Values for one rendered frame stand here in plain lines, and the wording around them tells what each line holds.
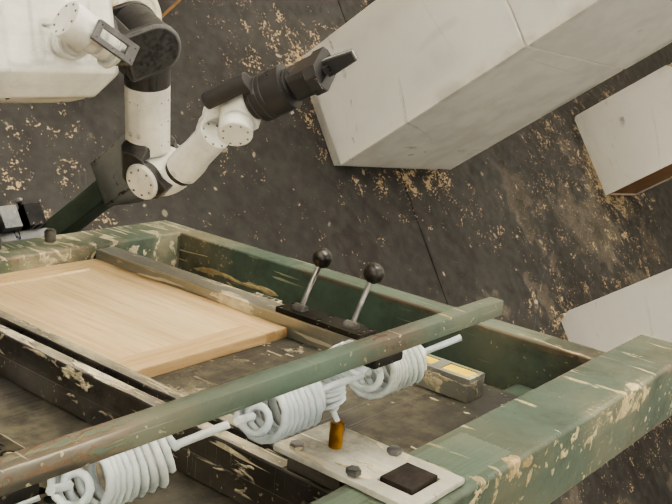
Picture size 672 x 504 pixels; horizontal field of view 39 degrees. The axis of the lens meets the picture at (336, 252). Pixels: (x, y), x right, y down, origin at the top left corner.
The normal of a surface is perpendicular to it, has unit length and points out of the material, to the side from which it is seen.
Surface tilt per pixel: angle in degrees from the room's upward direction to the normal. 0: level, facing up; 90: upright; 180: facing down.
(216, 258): 90
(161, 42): 54
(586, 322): 90
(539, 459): 35
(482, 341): 90
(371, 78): 90
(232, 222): 0
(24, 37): 23
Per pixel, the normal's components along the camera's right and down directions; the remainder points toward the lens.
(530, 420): 0.09, -0.97
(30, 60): 0.77, 0.00
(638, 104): -0.66, 0.04
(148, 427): 0.77, 0.22
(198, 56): 0.68, -0.38
